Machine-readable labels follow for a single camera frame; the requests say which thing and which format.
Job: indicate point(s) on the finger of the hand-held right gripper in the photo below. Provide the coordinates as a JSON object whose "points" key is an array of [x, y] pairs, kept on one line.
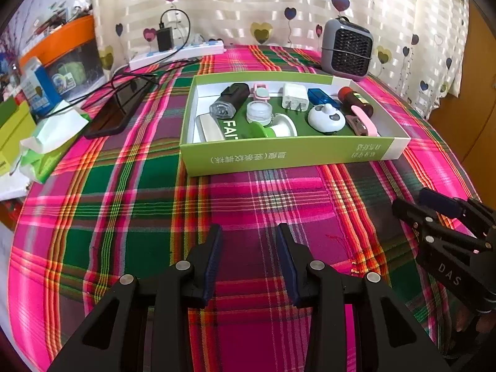
{"points": [[407, 211], [440, 201]]}

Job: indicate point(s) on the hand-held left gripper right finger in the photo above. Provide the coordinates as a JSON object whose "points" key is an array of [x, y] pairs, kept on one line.
{"points": [[288, 267]]}

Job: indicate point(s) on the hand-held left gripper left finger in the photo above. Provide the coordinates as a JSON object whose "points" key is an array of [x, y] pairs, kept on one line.
{"points": [[211, 263]]}

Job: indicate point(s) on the green cardboard box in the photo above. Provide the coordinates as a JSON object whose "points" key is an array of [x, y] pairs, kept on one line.
{"points": [[290, 155]]}

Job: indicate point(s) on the white panda round gadget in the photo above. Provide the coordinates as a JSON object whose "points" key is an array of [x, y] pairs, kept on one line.
{"points": [[325, 120]]}

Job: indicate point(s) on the brown bottle with red cap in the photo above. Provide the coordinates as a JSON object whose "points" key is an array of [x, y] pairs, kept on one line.
{"points": [[354, 99]]}

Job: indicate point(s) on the green white suction holder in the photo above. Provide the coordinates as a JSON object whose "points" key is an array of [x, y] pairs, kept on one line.
{"points": [[281, 128]]}

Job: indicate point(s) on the blue usb tester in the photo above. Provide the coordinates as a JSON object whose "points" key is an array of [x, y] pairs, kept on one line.
{"points": [[321, 95]]}

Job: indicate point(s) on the translucent round jar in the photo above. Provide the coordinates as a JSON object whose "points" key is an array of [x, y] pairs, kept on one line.
{"points": [[257, 112]]}

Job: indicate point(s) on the white charger plug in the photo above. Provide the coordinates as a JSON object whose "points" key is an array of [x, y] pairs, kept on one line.
{"points": [[295, 95]]}

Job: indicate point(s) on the black pocket microscope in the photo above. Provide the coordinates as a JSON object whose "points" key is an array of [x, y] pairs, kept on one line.
{"points": [[228, 100]]}

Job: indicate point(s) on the small pink clip gadget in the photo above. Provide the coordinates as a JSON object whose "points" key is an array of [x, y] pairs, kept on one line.
{"points": [[261, 92]]}

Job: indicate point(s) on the person's right hand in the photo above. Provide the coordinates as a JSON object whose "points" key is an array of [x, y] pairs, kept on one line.
{"points": [[467, 319]]}

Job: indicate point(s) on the wooden cabinet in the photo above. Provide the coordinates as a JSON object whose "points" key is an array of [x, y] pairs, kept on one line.
{"points": [[476, 104]]}

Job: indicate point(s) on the grey portable heater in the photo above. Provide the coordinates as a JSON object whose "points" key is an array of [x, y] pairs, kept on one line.
{"points": [[345, 52]]}

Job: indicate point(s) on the black smartphone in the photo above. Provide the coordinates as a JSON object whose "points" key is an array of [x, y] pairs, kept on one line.
{"points": [[116, 112]]}

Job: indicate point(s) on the green tissue pack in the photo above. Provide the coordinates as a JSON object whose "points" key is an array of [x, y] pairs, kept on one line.
{"points": [[54, 135]]}

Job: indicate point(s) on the white power strip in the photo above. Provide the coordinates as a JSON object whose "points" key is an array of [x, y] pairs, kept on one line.
{"points": [[186, 51]]}

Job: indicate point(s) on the black charger adapter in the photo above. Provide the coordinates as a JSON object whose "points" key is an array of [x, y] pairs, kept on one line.
{"points": [[164, 39]]}

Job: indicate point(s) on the yellow green carton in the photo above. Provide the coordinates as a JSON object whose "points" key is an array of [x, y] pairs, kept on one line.
{"points": [[15, 128]]}

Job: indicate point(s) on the blue carton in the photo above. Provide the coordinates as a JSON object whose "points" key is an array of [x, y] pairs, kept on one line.
{"points": [[38, 89]]}

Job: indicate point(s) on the heart print curtain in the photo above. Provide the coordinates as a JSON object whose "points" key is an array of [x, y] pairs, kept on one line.
{"points": [[252, 0]]}

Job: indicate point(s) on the orange storage box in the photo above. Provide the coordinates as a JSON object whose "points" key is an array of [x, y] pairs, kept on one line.
{"points": [[62, 35]]}

